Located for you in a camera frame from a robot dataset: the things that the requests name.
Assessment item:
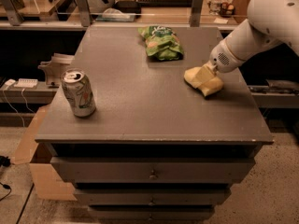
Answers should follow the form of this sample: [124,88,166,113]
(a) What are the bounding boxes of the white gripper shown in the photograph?
[184,39,243,89]

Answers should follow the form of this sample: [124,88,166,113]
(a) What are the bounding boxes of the yellow sponge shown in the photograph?
[186,77,223,97]

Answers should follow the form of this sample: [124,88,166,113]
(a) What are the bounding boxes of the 7up soda can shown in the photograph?
[61,68,95,118]

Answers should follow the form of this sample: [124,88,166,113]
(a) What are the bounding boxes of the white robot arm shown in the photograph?
[184,0,299,91]

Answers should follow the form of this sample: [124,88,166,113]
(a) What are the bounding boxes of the green chip bag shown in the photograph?
[138,25,184,61]

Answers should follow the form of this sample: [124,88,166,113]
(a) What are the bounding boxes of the clear water bottle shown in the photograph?
[209,0,222,15]

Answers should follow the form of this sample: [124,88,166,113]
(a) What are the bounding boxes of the black keyboard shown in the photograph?
[137,0,192,7]

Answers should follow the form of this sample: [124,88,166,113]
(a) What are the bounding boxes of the grey drawer cabinet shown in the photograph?
[36,26,272,221]

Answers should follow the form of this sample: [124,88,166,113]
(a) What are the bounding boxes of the blue tissue pack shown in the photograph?
[96,8,135,22]

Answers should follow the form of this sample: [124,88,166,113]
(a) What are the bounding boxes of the white power strip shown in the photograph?
[14,78,38,88]

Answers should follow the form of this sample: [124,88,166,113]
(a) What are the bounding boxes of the cardboard box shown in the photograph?
[13,105,76,201]

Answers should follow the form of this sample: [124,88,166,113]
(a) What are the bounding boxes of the white plastic bracket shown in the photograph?
[38,53,74,87]

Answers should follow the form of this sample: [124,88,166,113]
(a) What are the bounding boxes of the white charger cable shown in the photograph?
[1,78,36,128]

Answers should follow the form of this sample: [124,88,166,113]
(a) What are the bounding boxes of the black floor cable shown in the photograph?
[0,154,13,202]

